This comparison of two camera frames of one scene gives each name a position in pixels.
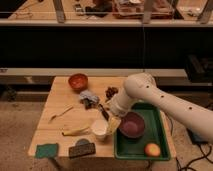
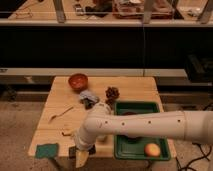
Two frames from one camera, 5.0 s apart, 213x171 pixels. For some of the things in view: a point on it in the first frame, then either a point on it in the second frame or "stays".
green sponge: [46, 150] stays
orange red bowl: [78, 82] stays
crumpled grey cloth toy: [88, 99] stays
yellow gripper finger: [113, 124] -> [80, 158]
